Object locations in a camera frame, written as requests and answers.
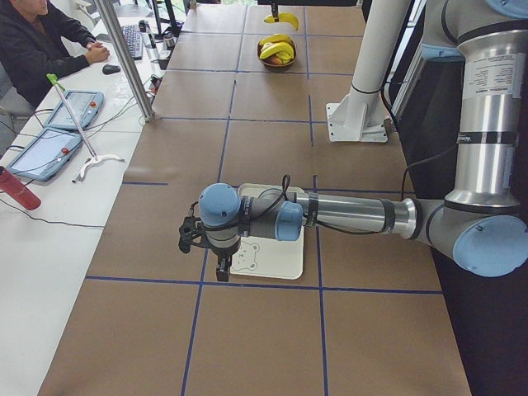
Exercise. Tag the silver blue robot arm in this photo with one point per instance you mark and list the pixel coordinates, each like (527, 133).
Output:
(476, 224)

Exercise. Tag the red water bottle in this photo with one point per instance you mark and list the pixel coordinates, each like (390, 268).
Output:
(18, 191)

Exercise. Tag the person in black jacket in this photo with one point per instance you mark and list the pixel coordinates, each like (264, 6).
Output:
(37, 39)

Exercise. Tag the lower blue teach pendant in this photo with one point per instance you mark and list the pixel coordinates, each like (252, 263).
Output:
(44, 156)

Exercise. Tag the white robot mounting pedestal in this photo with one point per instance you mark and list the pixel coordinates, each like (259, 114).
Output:
(360, 115)

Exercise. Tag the blue teach pendant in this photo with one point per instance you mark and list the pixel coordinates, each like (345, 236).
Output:
(85, 105)
(44, 156)

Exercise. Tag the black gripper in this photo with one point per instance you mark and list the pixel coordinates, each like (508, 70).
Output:
(223, 254)

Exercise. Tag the upper blue teach pendant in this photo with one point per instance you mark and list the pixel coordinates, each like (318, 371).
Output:
(85, 105)

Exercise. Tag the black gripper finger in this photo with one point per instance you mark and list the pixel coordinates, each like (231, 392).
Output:
(274, 11)

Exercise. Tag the black computer mouse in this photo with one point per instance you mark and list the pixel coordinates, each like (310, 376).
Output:
(109, 69)

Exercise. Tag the silver reacher grabber stick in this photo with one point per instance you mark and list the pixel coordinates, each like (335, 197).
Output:
(94, 159)

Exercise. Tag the brown wicker fruit basket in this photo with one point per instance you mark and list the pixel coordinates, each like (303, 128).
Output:
(273, 62)

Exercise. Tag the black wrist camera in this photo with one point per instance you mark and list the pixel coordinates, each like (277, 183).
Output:
(192, 234)

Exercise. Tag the white rectangular bear tray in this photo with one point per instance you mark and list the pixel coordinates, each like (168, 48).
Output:
(275, 244)

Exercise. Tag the silver aluminium frame post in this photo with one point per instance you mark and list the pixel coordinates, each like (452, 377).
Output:
(112, 25)

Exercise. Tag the yellow banana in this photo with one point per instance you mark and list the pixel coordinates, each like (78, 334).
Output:
(282, 50)
(275, 39)
(283, 17)

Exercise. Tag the black computer keyboard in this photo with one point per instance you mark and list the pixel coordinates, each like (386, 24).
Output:
(133, 40)

